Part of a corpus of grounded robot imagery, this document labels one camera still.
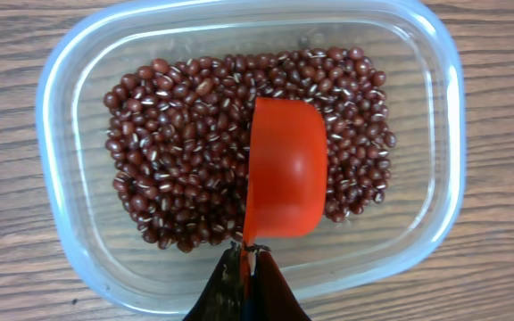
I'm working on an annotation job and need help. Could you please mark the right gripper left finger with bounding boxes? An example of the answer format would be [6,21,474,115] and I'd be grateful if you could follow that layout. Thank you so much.
[184,243,245,321]

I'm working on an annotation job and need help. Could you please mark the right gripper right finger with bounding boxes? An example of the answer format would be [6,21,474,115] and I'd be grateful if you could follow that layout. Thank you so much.
[247,244,311,321]

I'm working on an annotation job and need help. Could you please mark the orange measuring scoop blue handle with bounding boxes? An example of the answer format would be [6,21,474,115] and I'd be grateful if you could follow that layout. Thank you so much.
[238,96,329,286]

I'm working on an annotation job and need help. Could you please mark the clear plastic container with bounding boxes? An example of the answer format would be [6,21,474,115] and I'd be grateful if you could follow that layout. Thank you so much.
[36,1,466,319]

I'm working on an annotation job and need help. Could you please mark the red beans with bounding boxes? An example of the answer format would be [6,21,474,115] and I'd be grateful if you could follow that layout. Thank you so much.
[104,47,397,252]

